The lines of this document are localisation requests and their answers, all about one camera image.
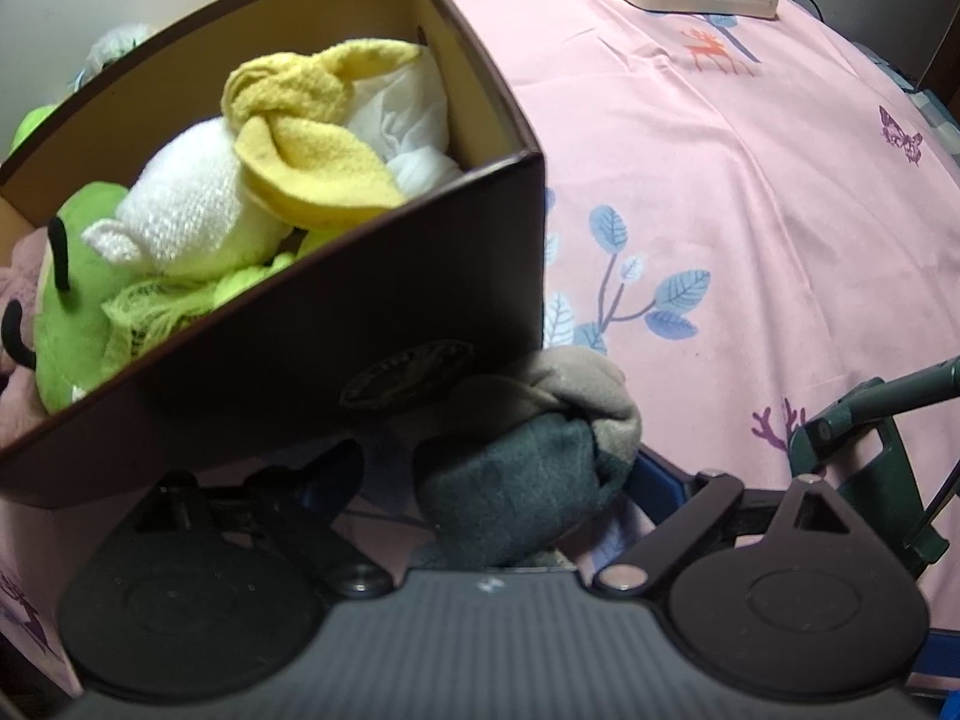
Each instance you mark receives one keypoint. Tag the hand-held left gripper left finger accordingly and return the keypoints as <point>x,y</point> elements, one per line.
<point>330,465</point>

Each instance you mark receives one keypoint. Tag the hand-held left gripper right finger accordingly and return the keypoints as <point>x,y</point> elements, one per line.
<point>660,484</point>

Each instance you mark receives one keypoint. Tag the brown cardboard box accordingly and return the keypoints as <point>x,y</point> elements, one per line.
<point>300,375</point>

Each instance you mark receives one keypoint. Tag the grey sock bundle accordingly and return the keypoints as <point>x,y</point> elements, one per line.
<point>510,480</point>

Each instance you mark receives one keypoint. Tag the lime green mesh scarf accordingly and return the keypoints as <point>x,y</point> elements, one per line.
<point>150,307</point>

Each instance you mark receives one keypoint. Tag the green plush toy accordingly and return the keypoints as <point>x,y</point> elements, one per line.
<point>75,315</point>

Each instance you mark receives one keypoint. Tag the yellow cloth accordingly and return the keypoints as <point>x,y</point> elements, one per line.
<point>315,165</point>

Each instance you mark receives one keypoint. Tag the white plastic bag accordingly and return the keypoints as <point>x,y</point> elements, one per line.
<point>405,120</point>

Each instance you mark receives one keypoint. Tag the pink plush bear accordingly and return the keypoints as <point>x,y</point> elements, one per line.
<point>15,270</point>

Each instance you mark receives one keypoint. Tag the dark green phone stand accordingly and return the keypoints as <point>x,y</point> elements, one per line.
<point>892,465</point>

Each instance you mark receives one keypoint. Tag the pink printed bed sheet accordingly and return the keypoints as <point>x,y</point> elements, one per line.
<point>712,202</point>

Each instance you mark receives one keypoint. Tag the lime green plush frog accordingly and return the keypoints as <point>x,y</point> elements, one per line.
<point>30,124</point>

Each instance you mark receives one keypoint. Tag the white green pompom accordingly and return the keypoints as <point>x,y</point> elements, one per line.
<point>112,49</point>

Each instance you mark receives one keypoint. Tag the grey folded cloth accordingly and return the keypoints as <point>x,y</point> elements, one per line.
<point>922,90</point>

